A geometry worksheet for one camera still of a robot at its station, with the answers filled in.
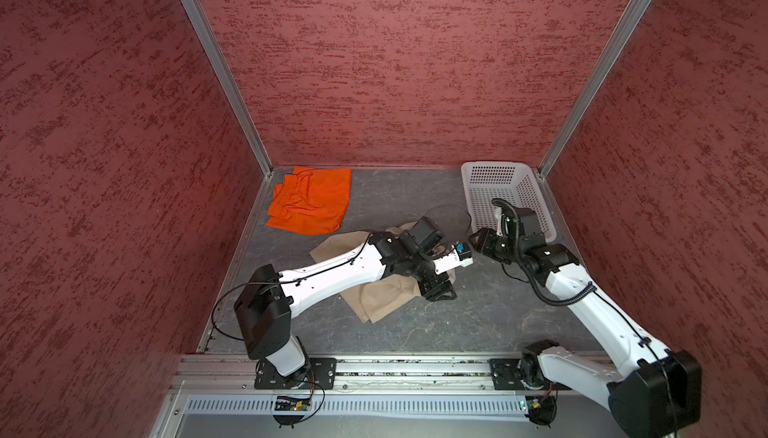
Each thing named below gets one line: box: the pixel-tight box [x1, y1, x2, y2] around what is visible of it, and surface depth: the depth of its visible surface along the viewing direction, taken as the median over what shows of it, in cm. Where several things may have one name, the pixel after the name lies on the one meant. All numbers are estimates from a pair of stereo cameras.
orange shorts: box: [266, 166, 352, 236], surface depth 109 cm
